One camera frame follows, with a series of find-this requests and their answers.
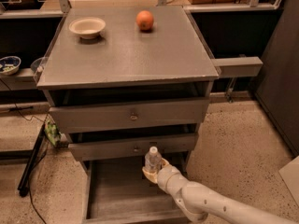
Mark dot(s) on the grey wooden drawer cabinet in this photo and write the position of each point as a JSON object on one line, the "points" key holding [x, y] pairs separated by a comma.
{"points": [[124, 65]]}

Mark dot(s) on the blue patterned small bowl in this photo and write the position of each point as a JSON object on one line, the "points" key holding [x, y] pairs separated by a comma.
{"points": [[9, 65]]}

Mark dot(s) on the bottom grey open drawer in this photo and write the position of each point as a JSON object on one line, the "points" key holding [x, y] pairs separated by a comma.
{"points": [[118, 193]]}

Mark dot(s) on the black metal floor bar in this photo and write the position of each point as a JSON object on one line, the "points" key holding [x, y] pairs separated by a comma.
{"points": [[23, 187]]}

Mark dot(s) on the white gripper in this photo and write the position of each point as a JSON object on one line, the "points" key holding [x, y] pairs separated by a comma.
{"points": [[163, 174]]}

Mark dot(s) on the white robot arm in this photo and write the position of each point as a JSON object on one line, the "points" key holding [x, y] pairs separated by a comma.
{"points": [[196, 201]]}

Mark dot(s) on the white paper bowl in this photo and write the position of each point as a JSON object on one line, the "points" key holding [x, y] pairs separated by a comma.
{"points": [[87, 28]]}

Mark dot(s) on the orange fruit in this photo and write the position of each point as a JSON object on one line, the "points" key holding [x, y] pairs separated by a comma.
{"points": [[144, 20]]}

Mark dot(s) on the middle grey drawer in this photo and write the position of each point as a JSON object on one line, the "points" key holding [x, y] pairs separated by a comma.
{"points": [[132, 147]]}

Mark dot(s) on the top grey drawer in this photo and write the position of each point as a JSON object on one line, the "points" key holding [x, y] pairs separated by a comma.
{"points": [[118, 116]]}

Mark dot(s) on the clear plastic water bottle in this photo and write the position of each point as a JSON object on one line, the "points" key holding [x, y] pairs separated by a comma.
{"points": [[153, 160]]}

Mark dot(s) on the green power strip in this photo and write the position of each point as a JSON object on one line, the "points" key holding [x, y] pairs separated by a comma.
{"points": [[52, 133]]}

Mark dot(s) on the grey side shelf rail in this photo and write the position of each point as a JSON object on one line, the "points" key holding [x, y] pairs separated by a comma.
{"points": [[238, 67]]}

